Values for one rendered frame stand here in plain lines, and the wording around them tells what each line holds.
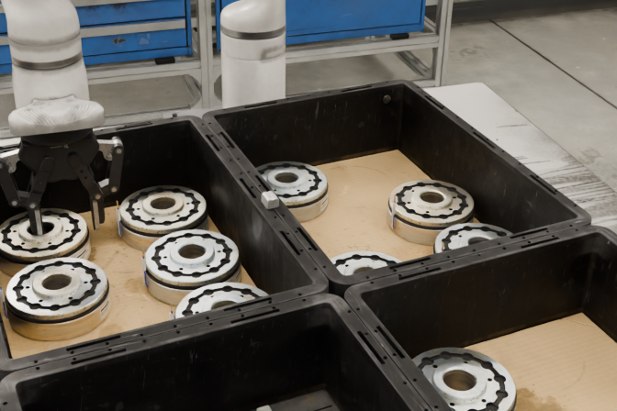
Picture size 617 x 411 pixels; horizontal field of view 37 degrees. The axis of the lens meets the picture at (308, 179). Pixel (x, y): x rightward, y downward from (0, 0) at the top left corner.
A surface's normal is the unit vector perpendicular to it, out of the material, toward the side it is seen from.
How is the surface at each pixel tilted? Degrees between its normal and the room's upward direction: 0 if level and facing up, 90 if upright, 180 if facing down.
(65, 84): 83
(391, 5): 90
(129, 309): 0
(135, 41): 90
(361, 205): 0
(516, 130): 0
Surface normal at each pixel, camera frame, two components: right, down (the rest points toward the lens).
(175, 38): 0.31, 0.47
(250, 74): -0.04, 0.47
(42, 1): 0.13, -0.79
